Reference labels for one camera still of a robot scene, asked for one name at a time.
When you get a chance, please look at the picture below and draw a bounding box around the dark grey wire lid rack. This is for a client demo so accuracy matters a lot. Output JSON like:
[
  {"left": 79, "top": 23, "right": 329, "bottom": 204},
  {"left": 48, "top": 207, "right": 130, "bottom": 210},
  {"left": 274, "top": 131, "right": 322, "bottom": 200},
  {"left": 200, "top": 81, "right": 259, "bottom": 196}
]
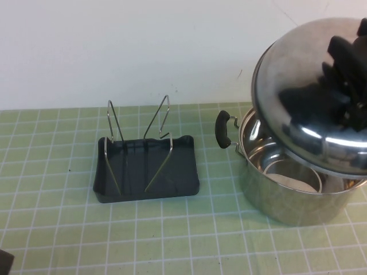
[{"left": 93, "top": 94, "right": 201, "bottom": 204}]

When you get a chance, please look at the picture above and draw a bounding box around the stainless steel pot lid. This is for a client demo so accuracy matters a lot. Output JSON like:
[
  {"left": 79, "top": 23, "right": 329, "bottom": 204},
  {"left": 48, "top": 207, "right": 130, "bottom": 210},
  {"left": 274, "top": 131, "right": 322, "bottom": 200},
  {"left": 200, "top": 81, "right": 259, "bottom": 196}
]
[{"left": 251, "top": 17, "right": 367, "bottom": 180}]

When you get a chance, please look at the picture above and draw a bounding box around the green checked tablecloth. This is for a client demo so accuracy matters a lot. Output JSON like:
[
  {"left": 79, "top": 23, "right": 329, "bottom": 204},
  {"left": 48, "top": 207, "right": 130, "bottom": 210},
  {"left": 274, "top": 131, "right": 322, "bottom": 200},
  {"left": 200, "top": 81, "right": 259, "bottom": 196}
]
[{"left": 0, "top": 100, "right": 367, "bottom": 275}]

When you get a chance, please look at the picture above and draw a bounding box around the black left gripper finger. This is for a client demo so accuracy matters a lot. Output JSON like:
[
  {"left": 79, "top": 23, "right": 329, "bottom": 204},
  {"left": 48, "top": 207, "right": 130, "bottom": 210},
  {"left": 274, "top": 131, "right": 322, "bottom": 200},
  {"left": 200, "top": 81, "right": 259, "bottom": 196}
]
[{"left": 0, "top": 249, "right": 14, "bottom": 275}]

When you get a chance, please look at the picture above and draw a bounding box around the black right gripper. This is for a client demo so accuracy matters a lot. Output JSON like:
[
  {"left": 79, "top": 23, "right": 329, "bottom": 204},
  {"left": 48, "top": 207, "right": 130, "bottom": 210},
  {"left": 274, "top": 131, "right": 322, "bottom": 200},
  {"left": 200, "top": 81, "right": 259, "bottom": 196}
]
[{"left": 321, "top": 17, "right": 367, "bottom": 133}]

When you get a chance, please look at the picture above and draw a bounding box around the stainless steel cooking pot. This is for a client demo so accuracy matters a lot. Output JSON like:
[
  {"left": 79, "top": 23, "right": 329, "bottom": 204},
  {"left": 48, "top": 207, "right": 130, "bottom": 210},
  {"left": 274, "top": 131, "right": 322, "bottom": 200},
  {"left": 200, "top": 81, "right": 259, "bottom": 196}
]
[{"left": 214, "top": 110, "right": 367, "bottom": 227}]

